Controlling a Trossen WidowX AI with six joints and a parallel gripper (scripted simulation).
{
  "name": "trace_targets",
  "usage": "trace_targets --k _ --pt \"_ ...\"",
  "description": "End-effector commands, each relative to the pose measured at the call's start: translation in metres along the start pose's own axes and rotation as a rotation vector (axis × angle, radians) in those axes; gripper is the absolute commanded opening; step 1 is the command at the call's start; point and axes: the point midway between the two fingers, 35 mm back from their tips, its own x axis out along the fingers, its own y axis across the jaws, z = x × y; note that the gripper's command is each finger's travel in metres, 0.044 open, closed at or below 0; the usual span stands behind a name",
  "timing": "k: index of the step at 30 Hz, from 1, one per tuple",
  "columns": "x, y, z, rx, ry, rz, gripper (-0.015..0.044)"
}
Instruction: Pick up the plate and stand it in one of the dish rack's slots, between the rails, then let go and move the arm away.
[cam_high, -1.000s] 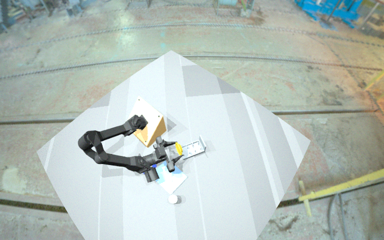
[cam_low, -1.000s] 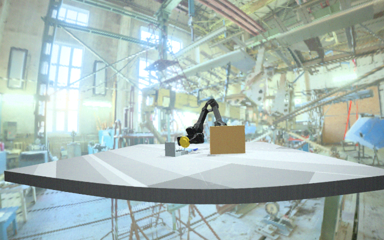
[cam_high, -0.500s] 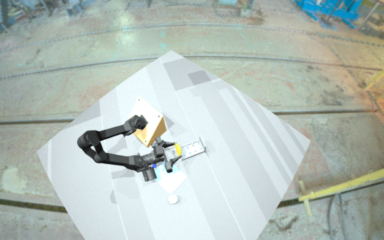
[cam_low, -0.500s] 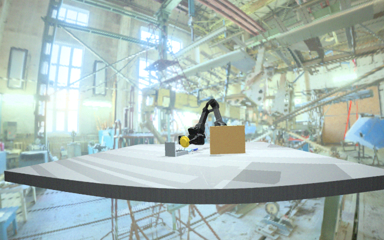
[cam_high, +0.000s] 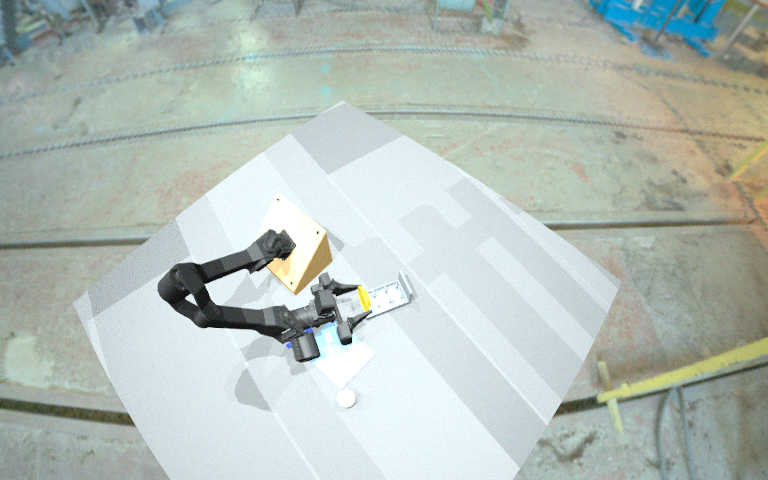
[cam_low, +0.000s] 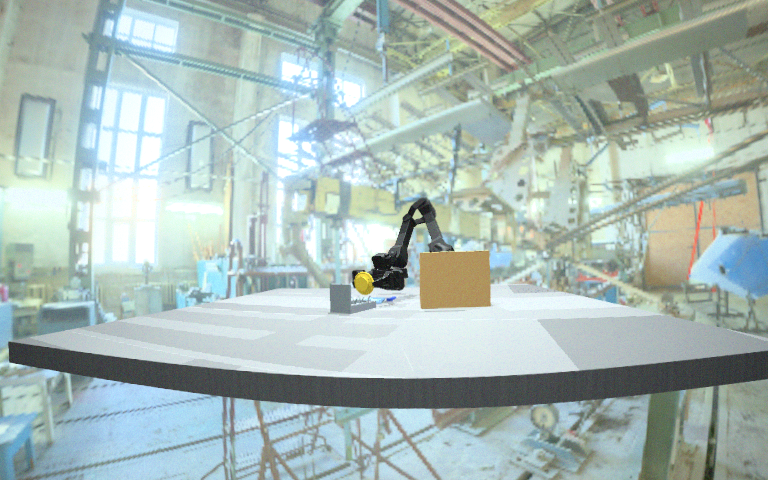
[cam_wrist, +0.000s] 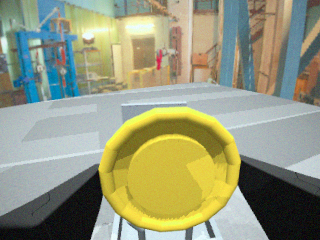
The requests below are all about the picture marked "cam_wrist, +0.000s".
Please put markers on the yellow plate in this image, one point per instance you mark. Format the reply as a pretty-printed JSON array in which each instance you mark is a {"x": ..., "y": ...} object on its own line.
[{"x": 169, "y": 169}]

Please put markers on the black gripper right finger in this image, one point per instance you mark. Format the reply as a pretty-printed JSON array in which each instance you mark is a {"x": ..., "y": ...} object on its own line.
[{"x": 286, "y": 203}]

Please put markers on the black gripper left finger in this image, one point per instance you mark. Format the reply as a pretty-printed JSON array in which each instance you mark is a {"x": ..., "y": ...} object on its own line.
[{"x": 67, "y": 212}]

